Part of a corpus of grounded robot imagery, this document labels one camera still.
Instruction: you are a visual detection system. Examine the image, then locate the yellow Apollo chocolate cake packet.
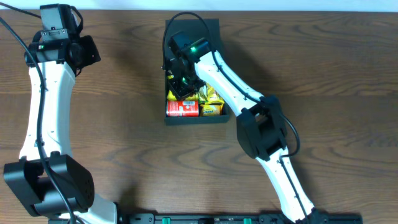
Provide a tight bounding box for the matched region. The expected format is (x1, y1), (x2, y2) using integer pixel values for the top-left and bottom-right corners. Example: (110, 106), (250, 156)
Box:
(167, 75), (178, 101)

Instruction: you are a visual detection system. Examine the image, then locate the green pandan cake packet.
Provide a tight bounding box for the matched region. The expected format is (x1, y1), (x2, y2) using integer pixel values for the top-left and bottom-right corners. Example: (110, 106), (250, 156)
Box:
(198, 85), (208, 104)

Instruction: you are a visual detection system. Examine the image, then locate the red drink can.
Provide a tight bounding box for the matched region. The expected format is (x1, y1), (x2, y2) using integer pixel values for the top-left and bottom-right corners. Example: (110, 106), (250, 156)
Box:
(166, 100), (199, 117)

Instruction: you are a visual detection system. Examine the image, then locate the yellow snack packet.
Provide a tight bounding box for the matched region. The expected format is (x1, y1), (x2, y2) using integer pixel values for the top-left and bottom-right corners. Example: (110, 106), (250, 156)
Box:
(183, 92), (199, 101)
(205, 83), (224, 105)

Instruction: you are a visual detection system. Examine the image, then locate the yellow Lemond biscuit packet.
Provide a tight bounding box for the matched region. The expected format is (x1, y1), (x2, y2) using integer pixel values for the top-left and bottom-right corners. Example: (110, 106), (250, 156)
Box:
(200, 104), (223, 116)

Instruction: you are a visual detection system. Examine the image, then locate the dark green box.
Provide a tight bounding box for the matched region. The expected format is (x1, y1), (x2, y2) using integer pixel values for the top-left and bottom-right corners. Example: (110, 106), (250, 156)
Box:
(164, 19), (231, 126)

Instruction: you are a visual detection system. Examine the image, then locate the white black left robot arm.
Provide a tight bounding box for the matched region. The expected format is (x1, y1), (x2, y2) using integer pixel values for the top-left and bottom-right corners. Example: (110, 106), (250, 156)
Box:
(3, 4), (118, 223)

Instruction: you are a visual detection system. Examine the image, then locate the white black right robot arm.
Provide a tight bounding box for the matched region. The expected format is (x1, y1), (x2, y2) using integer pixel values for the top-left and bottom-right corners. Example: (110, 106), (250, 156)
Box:
(162, 32), (315, 223)

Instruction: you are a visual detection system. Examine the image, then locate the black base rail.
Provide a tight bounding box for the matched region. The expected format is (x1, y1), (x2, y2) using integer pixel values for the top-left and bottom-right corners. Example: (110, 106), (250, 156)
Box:
(118, 212), (363, 224)

